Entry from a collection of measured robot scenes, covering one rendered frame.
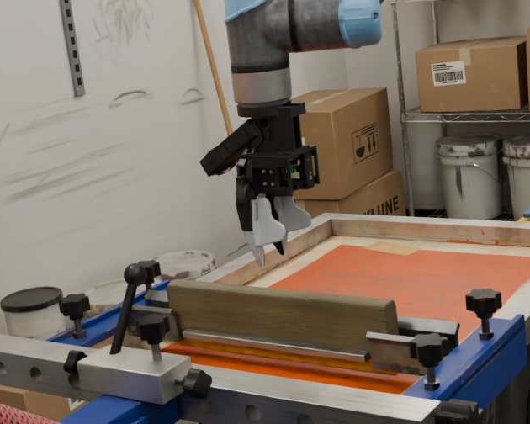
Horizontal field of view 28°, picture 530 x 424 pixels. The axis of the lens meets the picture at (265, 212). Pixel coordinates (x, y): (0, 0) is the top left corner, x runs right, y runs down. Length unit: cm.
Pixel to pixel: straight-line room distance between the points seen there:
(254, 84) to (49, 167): 261
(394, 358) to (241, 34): 45
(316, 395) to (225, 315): 36
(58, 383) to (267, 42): 50
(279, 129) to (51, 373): 42
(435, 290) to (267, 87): 53
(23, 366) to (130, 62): 289
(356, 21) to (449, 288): 56
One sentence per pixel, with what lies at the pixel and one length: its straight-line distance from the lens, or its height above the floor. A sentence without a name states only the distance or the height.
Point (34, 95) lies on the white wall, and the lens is 384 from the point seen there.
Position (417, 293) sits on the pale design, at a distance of 169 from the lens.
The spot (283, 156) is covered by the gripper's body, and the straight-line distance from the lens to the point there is 132.
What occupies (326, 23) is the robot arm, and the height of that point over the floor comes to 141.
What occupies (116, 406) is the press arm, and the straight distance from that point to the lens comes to 119.
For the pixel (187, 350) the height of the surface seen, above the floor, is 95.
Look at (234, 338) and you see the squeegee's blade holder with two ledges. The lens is 147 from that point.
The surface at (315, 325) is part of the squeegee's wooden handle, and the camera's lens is 140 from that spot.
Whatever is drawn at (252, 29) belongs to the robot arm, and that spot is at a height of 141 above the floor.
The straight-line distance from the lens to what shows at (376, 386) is 137.
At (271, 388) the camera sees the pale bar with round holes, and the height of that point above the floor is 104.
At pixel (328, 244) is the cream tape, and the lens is 200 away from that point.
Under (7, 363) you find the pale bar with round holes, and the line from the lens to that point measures 144.
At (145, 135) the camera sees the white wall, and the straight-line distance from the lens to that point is 426.
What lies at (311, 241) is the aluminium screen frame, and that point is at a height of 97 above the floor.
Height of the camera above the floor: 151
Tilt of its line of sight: 14 degrees down
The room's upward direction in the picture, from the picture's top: 7 degrees counter-clockwise
